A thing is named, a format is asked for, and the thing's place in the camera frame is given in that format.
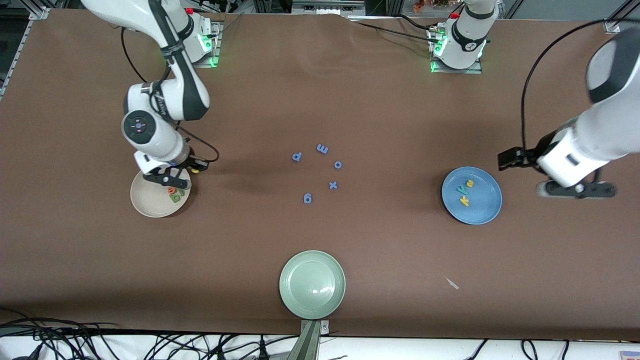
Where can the yellow foam letter k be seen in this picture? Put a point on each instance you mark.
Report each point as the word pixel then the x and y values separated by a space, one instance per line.
pixel 464 201

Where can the blue foam letter p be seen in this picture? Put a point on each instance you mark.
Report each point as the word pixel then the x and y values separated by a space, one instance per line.
pixel 295 158

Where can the green plate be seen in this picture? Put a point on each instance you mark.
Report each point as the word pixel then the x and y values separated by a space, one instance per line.
pixel 312 284

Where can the white paper scrap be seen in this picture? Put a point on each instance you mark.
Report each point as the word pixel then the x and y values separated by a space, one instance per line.
pixel 452 284

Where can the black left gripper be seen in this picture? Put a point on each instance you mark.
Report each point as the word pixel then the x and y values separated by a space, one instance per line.
pixel 529 155

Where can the grey metal bracket box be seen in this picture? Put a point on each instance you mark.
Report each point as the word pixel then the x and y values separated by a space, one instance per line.
pixel 325 7

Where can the green foam letter b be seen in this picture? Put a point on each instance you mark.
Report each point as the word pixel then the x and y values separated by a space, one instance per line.
pixel 174 198

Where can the blue foam letter m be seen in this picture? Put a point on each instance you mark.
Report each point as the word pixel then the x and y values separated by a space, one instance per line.
pixel 322 149

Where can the aluminium frame rail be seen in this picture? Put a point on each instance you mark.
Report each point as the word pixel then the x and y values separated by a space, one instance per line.
pixel 39 14
pixel 612 26

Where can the blue foam letter g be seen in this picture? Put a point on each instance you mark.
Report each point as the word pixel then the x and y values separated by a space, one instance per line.
pixel 309 199

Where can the metal camera mount pole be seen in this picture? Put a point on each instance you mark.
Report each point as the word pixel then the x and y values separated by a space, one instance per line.
pixel 307 345

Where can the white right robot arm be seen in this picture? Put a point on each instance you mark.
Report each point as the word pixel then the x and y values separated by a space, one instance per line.
pixel 150 130

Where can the orange object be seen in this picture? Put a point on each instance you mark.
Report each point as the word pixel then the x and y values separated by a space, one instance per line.
pixel 420 5

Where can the beige plate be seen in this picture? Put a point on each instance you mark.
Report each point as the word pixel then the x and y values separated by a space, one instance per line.
pixel 155 205

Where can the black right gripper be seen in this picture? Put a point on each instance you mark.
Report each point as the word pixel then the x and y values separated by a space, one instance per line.
pixel 190 163

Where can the blue plate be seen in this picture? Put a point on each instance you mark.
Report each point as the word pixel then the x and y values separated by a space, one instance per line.
pixel 482 202

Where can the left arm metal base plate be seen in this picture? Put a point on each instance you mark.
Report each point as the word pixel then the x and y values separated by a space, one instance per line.
pixel 475 71

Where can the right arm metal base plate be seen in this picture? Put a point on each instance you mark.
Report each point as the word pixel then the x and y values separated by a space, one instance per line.
pixel 215 55

